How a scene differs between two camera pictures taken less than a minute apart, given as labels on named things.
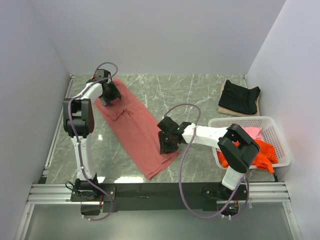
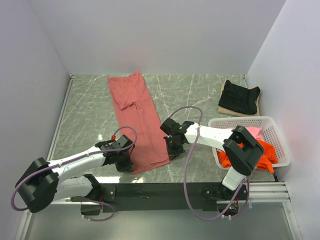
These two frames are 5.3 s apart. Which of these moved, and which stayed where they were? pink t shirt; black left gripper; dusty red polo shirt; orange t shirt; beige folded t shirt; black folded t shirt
Moved: dusty red polo shirt; black left gripper
Stayed: beige folded t shirt; pink t shirt; orange t shirt; black folded t shirt
